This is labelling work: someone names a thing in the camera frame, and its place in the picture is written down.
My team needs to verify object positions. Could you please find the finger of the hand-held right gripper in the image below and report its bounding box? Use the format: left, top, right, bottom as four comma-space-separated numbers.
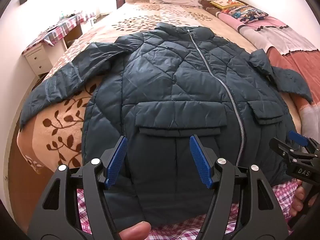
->
289, 130, 320, 153
269, 137, 297, 162

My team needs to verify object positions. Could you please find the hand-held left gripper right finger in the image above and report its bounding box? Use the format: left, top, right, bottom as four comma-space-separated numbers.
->
189, 134, 292, 240

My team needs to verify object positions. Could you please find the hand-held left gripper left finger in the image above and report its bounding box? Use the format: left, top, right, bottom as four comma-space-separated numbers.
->
26, 135, 128, 240

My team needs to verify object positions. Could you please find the dark teal quilted jacket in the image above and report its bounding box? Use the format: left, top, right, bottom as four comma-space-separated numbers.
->
19, 22, 314, 233

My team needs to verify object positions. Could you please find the person's right hand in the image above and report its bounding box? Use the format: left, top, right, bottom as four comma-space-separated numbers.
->
289, 180, 313, 217

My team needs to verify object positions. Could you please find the person's left hand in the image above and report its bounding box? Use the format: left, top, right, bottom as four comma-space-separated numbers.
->
118, 223, 152, 240

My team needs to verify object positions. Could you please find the person's pink plaid pajamas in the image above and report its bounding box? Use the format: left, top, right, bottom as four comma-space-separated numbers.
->
75, 177, 300, 240

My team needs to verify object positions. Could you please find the bed with leaf-pattern blanket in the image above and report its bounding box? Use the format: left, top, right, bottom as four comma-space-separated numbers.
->
16, 0, 304, 178

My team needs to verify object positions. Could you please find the striped patchwork quilt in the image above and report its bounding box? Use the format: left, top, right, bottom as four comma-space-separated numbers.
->
199, 0, 320, 144

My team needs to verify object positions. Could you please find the white desk with drawers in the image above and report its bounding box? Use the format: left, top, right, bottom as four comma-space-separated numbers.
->
24, 24, 84, 80

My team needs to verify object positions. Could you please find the colourful cartoon pillow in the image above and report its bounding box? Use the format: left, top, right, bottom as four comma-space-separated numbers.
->
222, 5, 270, 25

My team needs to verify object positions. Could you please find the desk with checkered cloth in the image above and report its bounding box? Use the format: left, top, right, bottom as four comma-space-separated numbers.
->
22, 10, 97, 53

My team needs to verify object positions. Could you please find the yellow cushion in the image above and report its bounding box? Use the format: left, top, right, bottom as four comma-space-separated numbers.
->
209, 0, 248, 10

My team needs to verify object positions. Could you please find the white crumpled pillow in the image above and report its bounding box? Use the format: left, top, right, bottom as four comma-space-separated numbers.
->
149, 0, 203, 7

